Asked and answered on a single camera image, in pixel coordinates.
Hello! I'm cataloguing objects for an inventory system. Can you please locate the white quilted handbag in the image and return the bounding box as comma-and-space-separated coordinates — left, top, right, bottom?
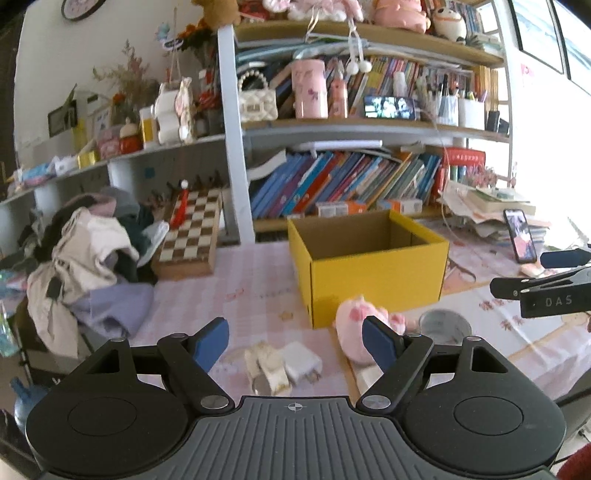
238, 70, 279, 124

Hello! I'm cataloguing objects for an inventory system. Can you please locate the white charger plug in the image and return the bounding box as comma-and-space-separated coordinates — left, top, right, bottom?
279, 341, 322, 385

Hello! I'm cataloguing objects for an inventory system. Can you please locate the red tassel ornament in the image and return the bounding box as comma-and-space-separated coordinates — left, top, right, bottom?
169, 179, 189, 230

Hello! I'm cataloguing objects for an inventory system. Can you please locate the pink checked tablecloth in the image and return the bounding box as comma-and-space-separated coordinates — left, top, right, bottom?
131, 212, 590, 399

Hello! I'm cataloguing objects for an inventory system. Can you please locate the white pen holder box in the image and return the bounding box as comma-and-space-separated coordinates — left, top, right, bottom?
458, 98, 485, 130

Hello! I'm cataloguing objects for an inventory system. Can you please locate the orange white medicine box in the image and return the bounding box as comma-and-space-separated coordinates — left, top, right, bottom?
315, 201, 368, 218

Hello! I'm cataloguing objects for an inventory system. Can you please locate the pink plush pig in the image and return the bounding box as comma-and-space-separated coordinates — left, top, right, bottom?
334, 296, 407, 366

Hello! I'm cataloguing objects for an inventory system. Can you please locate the pink cup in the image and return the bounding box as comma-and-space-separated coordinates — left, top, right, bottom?
290, 59, 329, 119

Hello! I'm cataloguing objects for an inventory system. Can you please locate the yellow cardboard box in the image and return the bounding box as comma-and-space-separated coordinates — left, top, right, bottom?
287, 210, 449, 329

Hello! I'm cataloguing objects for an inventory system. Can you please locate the stack of papers and books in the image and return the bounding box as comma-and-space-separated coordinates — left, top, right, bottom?
438, 181, 549, 244

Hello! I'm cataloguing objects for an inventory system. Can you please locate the white charging cable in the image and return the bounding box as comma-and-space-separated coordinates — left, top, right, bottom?
414, 105, 468, 250

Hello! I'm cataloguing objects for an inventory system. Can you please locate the cream wrist watch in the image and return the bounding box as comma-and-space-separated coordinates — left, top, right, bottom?
245, 342, 291, 397

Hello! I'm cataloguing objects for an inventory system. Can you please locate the grey tape roll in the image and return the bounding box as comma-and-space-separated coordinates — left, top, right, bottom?
419, 309, 472, 345

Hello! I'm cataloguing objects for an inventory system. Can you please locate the smartphone standing on desk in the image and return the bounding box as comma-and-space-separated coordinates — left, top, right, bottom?
503, 209, 538, 265

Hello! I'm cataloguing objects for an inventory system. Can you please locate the phone on shelf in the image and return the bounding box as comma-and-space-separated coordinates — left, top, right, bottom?
363, 96, 417, 121

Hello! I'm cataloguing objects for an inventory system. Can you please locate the row of books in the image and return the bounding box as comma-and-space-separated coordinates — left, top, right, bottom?
250, 150, 443, 220

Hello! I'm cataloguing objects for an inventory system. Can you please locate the wooden chess board box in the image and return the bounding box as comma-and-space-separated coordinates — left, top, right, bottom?
151, 189, 222, 281

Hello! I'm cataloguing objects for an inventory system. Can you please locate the white bookshelf frame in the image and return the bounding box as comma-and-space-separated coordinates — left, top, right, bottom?
1, 20, 511, 253

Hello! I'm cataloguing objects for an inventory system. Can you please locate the pile of clothes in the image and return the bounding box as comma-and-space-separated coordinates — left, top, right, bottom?
27, 187, 170, 359

